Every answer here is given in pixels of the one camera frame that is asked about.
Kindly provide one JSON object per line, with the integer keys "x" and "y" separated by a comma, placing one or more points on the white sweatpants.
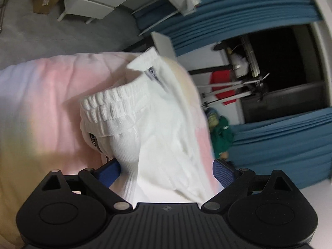
{"x": 160, "y": 134}

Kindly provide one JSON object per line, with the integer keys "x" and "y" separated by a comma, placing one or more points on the white hanging garment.
{"x": 240, "y": 62}

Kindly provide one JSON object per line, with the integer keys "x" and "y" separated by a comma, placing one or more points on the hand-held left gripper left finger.
{"x": 109, "y": 172}

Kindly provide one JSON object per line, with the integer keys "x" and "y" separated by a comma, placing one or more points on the red garment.
{"x": 224, "y": 85}

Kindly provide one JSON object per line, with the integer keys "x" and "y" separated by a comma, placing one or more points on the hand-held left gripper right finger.
{"x": 223, "y": 172}

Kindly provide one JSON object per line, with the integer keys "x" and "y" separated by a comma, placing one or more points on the garment steamer stand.
{"x": 233, "y": 85}

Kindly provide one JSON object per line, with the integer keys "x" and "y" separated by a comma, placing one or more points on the pastel tie-dye blanket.
{"x": 39, "y": 96}

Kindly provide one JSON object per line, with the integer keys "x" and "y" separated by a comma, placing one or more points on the dark sliding window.
{"x": 285, "y": 64}

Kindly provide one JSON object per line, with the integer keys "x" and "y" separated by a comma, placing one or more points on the green garment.
{"x": 220, "y": 132}

